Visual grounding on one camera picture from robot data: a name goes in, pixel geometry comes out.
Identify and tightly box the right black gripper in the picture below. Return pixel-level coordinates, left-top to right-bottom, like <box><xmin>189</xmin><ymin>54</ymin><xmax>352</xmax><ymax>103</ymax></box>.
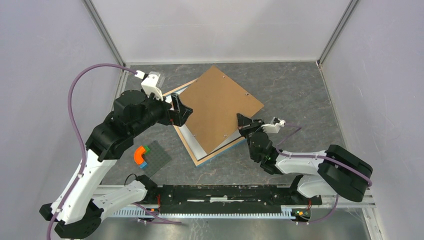
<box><xmin>237</xmin><ymin>113</ymin><xmax>267</xmax><ymax>145</ymax></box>

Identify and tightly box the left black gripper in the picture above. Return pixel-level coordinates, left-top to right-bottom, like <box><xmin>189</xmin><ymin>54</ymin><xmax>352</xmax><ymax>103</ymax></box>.
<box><xmin>130</xmin><ymin>89</ymin><xmax>193</xmax><ymax>138</ymax></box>

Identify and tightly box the wooden picture frame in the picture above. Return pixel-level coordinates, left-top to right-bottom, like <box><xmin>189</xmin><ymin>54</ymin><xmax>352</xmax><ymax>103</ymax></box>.
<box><xmin>165</xmin><ymin>75</ymin><xmax>264</xmax><ymax>167</ymax></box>

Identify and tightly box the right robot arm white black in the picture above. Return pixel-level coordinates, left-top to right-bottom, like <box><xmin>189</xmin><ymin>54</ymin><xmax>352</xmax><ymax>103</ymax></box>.
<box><xmin>236</xmin><ymin>113</ymin><xmax>373</xmax><ymax>204</ymax></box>

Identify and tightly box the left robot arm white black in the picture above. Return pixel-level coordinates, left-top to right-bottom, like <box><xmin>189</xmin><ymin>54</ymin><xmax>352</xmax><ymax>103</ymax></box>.
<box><xmin>39</xmin><ymin>90</ymin><xmax>193</xmax><ymax>239</ymax></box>

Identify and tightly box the green building block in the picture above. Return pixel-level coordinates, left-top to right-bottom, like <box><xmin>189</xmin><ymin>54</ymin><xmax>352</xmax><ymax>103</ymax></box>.
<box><xmin>143</xmin><ymin>146</ymin><xmax>150</xmax><ymax>154</ymax></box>

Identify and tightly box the grey building block baseplate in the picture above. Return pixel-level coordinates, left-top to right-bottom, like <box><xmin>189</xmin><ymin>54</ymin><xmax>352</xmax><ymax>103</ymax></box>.
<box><xmin>142</xmin><ymin>140</ymin><xmax>172</xmax><ymax>177</ymax></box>

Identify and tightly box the orange building block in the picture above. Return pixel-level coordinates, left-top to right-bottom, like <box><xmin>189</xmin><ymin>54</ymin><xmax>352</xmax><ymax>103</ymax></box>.
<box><xmin>133</xmin><ymin>146</ymin><xmax>145</xmax><ymax>166</ymax></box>

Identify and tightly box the blue building block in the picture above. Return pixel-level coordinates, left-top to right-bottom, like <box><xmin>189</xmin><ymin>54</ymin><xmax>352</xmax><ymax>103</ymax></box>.
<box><xmin>139</xmin><ymin>161</ymin><xmax>148</xmax><ymax>169</ymax></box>

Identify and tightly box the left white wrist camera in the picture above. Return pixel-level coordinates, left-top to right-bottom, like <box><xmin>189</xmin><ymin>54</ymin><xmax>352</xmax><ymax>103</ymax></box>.
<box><xmin>134</xmin><ymin>70</ymin><xmax>164</xmax><ymax>101</ymax></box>

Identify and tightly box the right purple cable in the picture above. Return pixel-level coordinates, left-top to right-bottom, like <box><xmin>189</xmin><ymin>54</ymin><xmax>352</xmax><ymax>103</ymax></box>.
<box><xmin>274</xmin><ymin>122</ymin><xmax>374</xmax><ymax>226</ymax></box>

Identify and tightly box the purple cable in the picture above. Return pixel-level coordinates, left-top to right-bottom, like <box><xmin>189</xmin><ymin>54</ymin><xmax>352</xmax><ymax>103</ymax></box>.
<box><xmin>45</xmin><ymin>63</ymin><xmax>182</xmax><ymax>240</ymax></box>
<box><xmin>274</xmin><ymin>122</ymin><xmax>374</xmax><ymax>226</ymax></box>

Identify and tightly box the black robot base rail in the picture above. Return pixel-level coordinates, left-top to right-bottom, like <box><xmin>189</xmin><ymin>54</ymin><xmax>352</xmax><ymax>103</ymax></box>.
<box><xmin>137</xmin><ymin>184</ymin><xmax>323</xmax><ymax>214</ymax></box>

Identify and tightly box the aluminium frame rail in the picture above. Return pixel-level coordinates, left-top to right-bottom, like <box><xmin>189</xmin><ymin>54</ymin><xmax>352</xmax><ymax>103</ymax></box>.
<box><xmin>75</xmin><ymin>184</ymin><xmax>377</xmax><ymax>220</ymax></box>

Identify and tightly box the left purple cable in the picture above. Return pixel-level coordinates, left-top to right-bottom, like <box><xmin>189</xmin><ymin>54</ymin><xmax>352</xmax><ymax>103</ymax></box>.
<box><xmin>45</xmin><ymin>63</ymin><xmax>182</xmax><ymax>240</ymax></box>

